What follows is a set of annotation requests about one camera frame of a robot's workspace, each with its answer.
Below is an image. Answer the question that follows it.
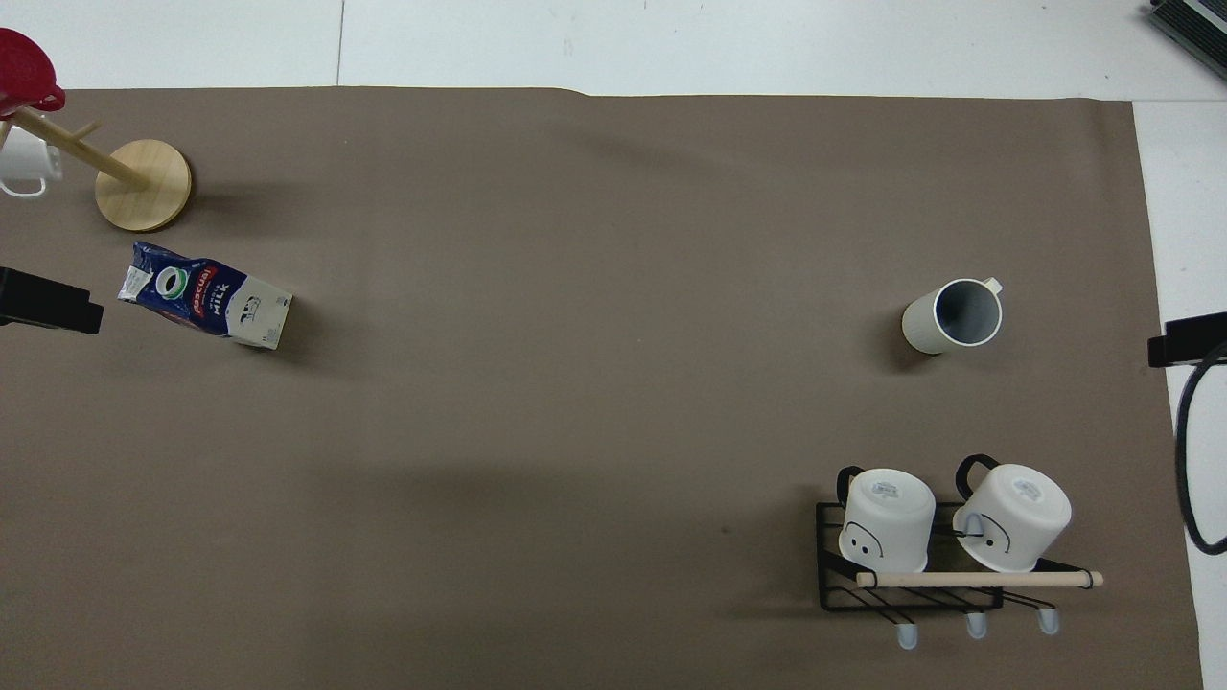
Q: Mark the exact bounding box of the cream ribbed cup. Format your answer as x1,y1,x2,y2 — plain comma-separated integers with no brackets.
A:
901,277,1005,357

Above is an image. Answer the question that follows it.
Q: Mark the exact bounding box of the blue and white milk carton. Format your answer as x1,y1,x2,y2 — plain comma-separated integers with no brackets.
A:
117,241,295,352

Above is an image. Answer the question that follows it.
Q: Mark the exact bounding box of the red cup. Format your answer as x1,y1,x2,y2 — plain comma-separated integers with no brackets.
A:
0,28,67,119

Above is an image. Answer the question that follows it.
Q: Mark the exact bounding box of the wooden mug tree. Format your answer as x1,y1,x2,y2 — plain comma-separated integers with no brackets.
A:
0,105,194,234

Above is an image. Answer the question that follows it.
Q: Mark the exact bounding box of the dark grey ribbed device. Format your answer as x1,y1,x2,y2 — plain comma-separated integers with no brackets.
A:
1149,0,1227,70

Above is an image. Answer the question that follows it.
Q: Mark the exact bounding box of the white mug with black handle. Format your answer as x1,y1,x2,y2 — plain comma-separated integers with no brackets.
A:
951,453,1074,575
835,465,938,574

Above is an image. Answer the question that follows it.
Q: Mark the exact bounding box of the black wire rack with wooden bar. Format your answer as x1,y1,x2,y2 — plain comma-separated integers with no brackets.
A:
815,500,1106,652

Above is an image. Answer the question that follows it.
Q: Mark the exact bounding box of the black cable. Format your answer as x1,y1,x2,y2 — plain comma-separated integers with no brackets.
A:
1174,342,1227,557

